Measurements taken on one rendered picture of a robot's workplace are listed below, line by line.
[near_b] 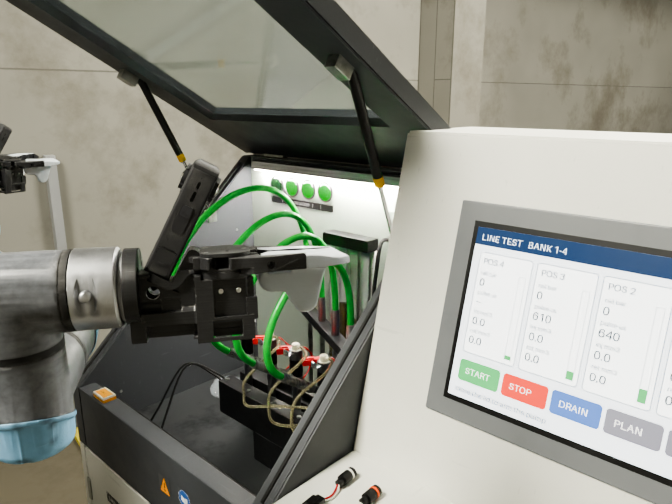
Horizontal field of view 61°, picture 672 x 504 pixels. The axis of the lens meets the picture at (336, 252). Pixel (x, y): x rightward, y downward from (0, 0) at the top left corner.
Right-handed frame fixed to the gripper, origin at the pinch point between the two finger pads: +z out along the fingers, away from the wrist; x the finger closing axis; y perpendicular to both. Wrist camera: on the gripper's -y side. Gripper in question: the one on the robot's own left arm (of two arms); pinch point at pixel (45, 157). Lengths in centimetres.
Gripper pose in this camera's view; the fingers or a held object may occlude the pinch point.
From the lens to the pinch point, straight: 168.7
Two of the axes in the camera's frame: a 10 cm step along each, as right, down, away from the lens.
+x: 8.9, 2.4, -3.8
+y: -1.2, 9.4, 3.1
